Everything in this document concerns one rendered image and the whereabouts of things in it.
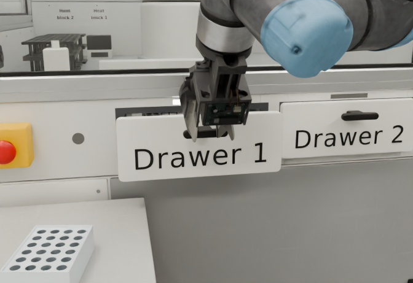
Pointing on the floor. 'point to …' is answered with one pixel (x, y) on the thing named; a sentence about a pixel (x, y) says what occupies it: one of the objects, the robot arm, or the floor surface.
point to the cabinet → (263, 221)
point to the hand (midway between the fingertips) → (206, 128)
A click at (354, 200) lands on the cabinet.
